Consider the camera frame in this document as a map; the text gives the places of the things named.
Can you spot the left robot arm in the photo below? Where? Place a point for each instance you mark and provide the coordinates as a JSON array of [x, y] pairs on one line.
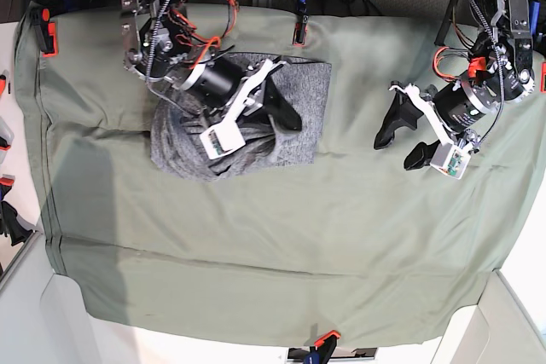
[[485, 58]]

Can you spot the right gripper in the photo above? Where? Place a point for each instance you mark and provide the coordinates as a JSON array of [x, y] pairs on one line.
[[215, 83]]

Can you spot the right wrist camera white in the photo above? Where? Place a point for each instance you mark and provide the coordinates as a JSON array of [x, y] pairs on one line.
[[222, 139]]

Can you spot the black tools pile left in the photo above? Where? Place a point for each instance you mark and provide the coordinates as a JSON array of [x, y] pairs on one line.
[[10, 226]]

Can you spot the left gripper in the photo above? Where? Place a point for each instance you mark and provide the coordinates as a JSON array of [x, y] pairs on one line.
[[451, 111]]

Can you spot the orange black clamp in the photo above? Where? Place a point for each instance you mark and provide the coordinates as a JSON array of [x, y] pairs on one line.
[[45, 31], [300, 29], [323, 348]]

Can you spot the orange black clamp left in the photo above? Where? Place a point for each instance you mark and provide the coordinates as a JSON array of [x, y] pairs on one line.
[[45, 31]]

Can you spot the orange black clamp top centre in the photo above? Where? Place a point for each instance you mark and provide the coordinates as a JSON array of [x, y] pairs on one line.
[[300, 29]]

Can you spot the green table cloth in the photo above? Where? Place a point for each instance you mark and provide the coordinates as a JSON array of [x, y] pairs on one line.
[[353, 242]]

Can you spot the orange black clamp bottom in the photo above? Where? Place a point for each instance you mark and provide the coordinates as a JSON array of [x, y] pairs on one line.
[[323, 348]]

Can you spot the grey heathered T-shirt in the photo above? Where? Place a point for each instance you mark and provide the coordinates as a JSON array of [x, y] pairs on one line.
[[303, 83]]

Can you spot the blue clamp top right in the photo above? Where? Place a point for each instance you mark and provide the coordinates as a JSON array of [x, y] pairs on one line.
[[534, 12]]

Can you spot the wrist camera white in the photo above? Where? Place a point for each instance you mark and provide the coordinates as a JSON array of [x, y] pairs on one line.
[[450, 160], [222, 139]]

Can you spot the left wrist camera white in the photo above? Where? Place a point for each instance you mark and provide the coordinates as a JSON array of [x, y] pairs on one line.
[[450, 160]]

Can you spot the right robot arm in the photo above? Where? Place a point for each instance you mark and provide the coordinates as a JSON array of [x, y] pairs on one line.
[[161, 42]]

